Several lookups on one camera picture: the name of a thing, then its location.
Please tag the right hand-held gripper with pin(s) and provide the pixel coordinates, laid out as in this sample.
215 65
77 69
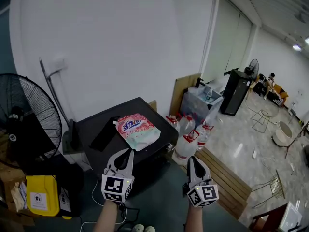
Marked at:
204 194

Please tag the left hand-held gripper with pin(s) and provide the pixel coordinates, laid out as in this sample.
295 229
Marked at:
113 187

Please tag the black washing machine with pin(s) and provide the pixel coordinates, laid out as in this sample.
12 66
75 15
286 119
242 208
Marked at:
144 105

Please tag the person's left forearm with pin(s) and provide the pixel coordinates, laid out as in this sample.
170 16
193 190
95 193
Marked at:
106 216

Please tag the person's right forearm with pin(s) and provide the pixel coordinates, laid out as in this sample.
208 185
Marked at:
195 220

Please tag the large clear water jug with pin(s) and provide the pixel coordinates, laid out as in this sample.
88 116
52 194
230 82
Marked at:
187 124
173 123
186 147
205 133

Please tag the wooden slatted platform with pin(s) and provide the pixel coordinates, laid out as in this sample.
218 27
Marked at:
222 180

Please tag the flat black box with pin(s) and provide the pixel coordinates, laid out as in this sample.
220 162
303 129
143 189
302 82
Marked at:
103 134

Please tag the pink detergent pouch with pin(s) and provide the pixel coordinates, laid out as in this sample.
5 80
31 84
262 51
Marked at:
138 132

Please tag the person's left shoe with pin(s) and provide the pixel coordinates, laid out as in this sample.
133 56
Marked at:
138 228

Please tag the person's shoe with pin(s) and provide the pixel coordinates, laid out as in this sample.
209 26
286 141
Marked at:
138 228
149 229

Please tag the black case with white label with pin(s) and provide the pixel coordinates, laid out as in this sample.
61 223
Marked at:
65 202

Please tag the person's right shoe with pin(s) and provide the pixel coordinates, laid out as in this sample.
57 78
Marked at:
149 229

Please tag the small clear water bottle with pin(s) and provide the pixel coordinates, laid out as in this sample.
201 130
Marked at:
209 95

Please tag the brown cardboard panel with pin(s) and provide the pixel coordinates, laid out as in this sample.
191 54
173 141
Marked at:
178 91

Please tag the brown wooden chair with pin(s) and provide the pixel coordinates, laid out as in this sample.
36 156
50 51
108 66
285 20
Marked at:
265 220

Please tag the tall black cabinet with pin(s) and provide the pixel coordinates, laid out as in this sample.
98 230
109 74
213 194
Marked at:
235 93

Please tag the yellow plastic case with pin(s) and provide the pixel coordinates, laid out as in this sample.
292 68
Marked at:
42 194

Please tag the black faucet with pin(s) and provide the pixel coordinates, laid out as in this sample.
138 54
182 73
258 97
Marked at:
200 81

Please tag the round white table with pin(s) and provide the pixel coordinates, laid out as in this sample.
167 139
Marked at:
282 132

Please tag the black tripod stand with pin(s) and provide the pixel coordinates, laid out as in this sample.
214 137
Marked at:
295 139

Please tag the large black floor fan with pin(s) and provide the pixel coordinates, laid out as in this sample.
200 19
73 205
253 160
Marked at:
26 120

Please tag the white board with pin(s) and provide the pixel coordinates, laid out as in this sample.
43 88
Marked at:
292 216

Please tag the wooden sofa bench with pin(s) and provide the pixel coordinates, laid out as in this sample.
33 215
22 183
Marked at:
280 93

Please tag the black standing fan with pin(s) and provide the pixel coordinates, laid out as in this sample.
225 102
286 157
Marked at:
253 68

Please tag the brown cardboard box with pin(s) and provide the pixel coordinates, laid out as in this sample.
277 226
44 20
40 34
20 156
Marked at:
12 197

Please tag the ceiling light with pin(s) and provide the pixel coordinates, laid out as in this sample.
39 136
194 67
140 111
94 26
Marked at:
297 47

